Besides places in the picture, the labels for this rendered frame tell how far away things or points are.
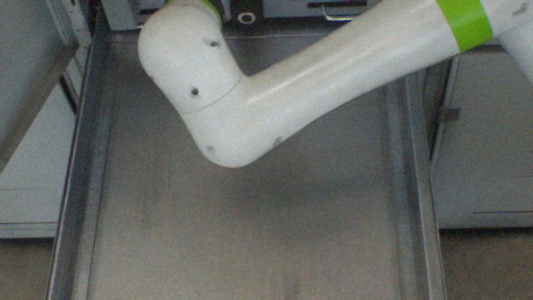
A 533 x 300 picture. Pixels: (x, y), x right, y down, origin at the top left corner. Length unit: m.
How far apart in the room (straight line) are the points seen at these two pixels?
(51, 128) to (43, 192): 0.30
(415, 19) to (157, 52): 0.32
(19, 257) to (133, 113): 1.00
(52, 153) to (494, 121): 1.00
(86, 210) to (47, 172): 0.62
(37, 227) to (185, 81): 1.29
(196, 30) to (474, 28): 0.34
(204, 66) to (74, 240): 0.45
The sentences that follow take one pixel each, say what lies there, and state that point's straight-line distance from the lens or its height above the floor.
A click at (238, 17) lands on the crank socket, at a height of 0.90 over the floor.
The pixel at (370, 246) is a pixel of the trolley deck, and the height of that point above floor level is 0.85.
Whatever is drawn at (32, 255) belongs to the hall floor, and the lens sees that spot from 2.31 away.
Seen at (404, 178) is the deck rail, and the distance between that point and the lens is 1.29.
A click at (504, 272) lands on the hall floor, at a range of 2.19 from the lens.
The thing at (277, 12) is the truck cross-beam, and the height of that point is 0.88.
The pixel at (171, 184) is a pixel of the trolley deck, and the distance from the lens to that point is 1.31.
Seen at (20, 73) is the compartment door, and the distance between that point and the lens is 1.44.
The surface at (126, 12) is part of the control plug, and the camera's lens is 1.35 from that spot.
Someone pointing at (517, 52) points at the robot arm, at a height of 1.07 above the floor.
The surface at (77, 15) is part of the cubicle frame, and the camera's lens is 1.48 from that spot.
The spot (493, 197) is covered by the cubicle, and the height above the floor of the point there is 0.23.
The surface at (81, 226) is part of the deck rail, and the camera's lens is 1.30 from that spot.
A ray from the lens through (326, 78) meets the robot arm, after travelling 0.98.
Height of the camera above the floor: 1.95
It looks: 57 degrees down
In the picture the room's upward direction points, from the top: 7 degrees counter-clockwise
